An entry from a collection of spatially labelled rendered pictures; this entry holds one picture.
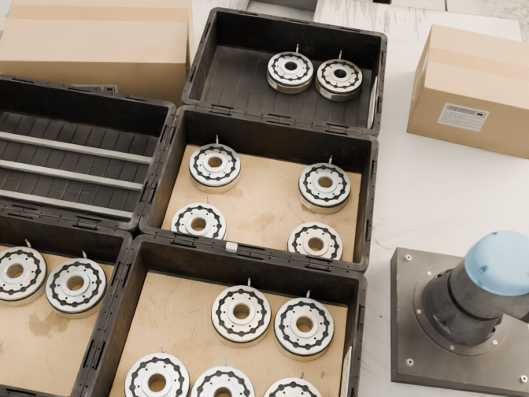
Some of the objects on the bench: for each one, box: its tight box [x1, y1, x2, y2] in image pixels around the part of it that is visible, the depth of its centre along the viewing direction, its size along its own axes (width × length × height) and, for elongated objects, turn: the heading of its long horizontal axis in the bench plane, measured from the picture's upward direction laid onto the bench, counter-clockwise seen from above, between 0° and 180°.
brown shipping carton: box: [406, 24, 529, 159], centre depth 148 cm, size 30×22×16 cm
